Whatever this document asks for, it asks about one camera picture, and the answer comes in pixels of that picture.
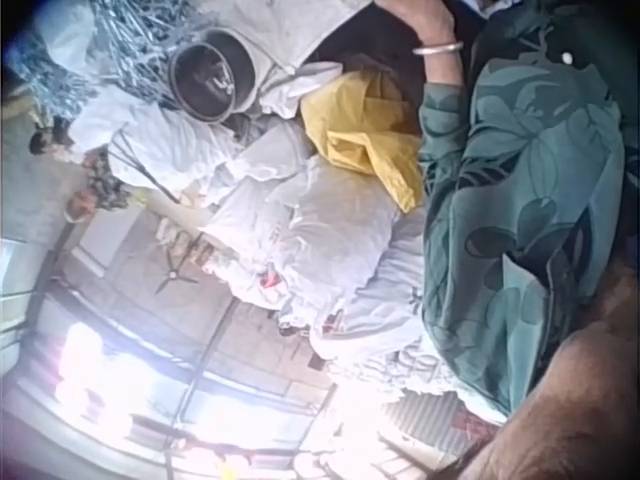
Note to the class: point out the silver bangle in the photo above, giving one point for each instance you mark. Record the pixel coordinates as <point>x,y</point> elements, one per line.
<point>440,49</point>

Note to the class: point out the heap of white sacks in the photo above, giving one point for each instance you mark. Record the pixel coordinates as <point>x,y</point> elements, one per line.
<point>320,235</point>

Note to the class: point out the yellow plastic bag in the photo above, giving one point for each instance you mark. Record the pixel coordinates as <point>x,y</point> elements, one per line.
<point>360,125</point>

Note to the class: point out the round dark metal pot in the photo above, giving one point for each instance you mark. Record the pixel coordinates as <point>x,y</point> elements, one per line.
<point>210,80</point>

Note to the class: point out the black ceiling fan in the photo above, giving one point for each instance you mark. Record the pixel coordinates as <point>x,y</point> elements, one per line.
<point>176,274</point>

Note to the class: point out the long white sack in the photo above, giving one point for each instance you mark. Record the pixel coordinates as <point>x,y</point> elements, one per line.
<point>150,140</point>

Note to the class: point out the dark brown cloth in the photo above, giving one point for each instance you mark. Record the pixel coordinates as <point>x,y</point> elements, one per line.
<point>370,45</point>

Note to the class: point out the person's left hand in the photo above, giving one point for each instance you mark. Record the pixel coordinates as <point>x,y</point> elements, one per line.
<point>427,22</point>

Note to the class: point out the heap of metal rods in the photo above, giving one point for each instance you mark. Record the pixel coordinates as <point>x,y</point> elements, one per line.
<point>130,30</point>

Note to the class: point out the flat white sack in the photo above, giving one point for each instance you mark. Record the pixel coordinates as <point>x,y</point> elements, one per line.
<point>300,25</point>

